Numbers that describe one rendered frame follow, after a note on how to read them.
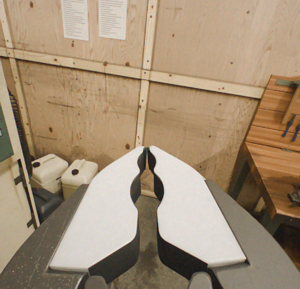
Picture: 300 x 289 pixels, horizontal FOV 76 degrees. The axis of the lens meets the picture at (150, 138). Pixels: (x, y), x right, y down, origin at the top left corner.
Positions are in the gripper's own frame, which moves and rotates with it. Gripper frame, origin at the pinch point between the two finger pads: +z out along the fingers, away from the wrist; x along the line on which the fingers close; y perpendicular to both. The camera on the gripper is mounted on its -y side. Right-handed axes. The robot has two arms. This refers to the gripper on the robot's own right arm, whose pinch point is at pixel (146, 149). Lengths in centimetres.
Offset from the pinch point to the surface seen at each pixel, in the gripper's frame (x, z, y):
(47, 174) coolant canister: -92, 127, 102
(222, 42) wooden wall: 53, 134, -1
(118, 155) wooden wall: -31, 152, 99
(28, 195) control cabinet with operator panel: -61, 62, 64
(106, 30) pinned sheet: -29, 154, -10
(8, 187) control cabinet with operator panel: -63, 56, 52
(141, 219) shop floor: -9, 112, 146
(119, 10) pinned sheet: -18, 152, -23
